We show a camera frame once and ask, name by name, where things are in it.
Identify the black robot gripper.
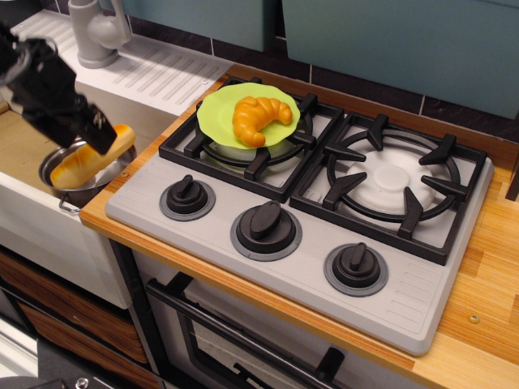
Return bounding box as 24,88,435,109
10,58,117,155

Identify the yellow toy bread loaf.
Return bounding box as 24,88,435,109
49,124,136,190

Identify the orange toy croissant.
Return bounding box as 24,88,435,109
232,96,293,147

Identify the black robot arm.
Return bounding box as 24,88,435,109
1,24,117,155

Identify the white toy sink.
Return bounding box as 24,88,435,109
1,10,230,309

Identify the small stainless steel pot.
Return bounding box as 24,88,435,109
38,139,137,213

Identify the light green plastic plate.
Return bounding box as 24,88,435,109
196,82,302,149

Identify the grey toy faucet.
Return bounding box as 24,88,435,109
68,0,131,69

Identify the black left stove knob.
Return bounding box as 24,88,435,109
159,174,216,222

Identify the black stove knob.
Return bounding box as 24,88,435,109
230,200,302,262
159,174,216,222
324,242,389,297

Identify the grey toy stove top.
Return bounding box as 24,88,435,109
104,76,495,357

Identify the wood grain drawer front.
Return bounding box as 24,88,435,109
0,250,161,389

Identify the black left burner grate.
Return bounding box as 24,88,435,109
159,77,345,203

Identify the black burner grate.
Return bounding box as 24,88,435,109
159,77,345,203
290,113,488,265

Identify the black middle stove knob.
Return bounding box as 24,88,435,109
230,200,302,262

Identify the toy oven door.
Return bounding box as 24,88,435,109
137,259,418,389

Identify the white right burner cap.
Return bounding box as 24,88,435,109
335,147,436,215

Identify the black right stove knob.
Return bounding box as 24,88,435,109
324,242,389,297

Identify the black right burner grate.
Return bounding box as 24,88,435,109
290,113,488,265

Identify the black oven door handle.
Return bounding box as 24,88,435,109
146,279,344,388

